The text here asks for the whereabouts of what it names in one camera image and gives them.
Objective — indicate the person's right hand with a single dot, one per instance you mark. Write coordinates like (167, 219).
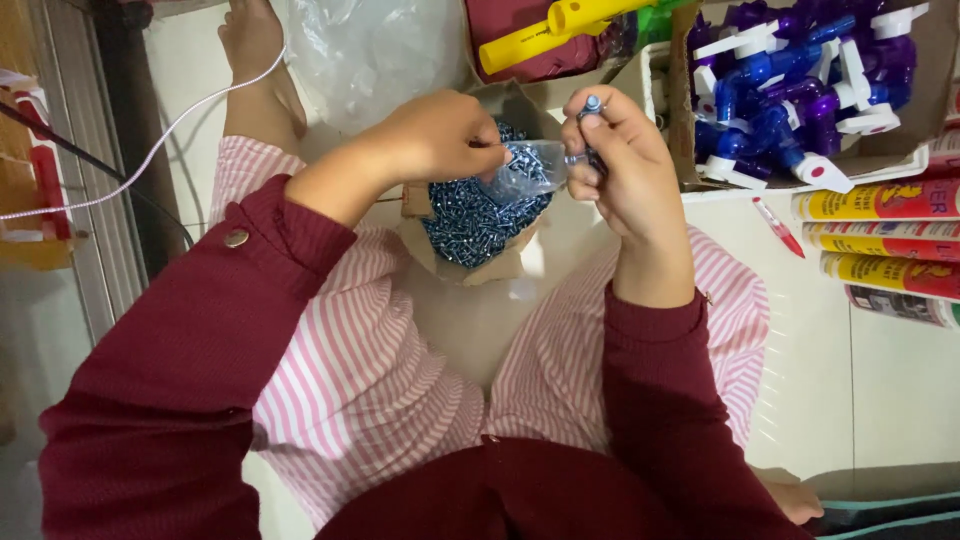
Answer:
(634, 172)

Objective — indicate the person's left hand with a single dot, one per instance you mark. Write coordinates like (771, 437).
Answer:
(431, 139)

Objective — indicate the person's left fingers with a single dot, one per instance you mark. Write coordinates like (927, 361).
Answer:
(491, 150)

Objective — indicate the small clear plastic bag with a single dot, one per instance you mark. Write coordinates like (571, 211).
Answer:
(536, 166)

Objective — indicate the bunch of blue screws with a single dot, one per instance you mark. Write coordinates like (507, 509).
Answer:
(592, 105)

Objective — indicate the pile of blue screws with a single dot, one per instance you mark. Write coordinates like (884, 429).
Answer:
(469, 225)

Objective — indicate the long yellow plastic tube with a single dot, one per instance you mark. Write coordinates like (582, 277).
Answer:
(525, 46)

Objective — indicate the brown cardboard box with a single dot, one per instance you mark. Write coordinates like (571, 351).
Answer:
(480, 274)

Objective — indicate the maroon carton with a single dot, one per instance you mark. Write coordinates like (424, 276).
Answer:
(510, 19)

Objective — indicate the large clear plastic bag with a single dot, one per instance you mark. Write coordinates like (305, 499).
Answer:
(367, 52)

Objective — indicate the short yellow plastic tube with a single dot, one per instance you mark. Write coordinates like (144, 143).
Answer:
(592, 13)

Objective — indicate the green plastic part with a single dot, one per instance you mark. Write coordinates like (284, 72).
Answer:
(658, 19)

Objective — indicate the person's left foot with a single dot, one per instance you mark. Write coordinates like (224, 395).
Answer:
(259, 67)

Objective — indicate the person's foot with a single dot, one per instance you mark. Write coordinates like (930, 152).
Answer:
(795, 501)
(259, 67)

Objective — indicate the pink striped trousers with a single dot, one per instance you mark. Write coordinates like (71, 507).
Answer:
(352, 375)

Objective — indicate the heap of blue purple taps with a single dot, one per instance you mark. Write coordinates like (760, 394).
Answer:
(772, 97)

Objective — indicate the red pen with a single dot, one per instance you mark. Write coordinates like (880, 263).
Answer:
(778, 227)

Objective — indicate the cardboard carton of taps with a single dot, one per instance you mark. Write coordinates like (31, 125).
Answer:
(877, 161)

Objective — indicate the yellow red sealant tube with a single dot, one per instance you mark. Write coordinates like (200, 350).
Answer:
(892, 274)
(885, 241)
(877, 202)

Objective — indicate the grey sealant tube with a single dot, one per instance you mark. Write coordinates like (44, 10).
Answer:
(900, 306)

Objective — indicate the red white cardboard box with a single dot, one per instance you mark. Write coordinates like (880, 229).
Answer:
(37, 180)

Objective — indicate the person's right foot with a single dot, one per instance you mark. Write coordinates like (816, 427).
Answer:
(795, 501)

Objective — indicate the dark mat with teal edge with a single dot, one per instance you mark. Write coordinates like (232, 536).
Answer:
(892, 517)

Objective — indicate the aluminium door frame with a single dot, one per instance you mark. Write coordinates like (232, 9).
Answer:
(82, 187)

